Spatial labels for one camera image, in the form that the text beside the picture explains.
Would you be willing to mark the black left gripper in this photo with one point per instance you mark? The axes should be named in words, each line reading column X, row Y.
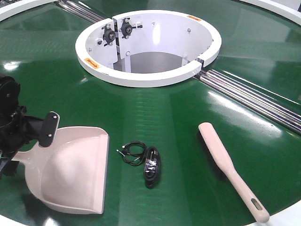
column 18, row 129

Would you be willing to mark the beige plastic dustpan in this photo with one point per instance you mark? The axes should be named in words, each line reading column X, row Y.
column 70, row 175

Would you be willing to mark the beige hand broom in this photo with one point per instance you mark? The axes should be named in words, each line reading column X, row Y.
column 225, row 164

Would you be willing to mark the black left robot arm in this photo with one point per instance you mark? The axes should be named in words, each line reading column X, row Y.
column 9, row 93

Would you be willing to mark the green conveyor belt surface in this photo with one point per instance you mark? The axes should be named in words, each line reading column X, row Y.
column 158, row 172

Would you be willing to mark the orange warning label front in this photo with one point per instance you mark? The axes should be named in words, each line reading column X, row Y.
column 91, row 62

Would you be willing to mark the orange warning label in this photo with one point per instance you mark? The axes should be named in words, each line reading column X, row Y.
column 91, row 62
column 194, row 18

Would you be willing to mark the black bearing left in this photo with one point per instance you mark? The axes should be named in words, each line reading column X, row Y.
column 109, row 34

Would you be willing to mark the black bearing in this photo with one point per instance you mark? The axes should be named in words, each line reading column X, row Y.
column 109, row 34
column 127, row 28

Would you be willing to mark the white outer rim top left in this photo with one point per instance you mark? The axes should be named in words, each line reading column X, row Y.
column 11, row 9

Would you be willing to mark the white rim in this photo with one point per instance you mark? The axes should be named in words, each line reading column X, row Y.
column 290, row 9
column 11, row 9

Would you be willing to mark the steel rollers top left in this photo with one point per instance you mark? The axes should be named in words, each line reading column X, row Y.
column 79, row 10

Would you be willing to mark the steel rollers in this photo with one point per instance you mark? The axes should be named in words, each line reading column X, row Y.
column 252, row 98
column 79, row 10

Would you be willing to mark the black bearing right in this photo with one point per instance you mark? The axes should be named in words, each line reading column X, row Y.
column 127, row 28

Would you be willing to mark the orange warning label back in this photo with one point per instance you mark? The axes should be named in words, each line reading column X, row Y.
column 194, row 18

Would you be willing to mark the steel rollers right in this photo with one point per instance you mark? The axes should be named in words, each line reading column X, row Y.
column 252, row 98

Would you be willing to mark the white outer rim top right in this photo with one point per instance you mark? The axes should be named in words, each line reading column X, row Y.
column 290, row 9

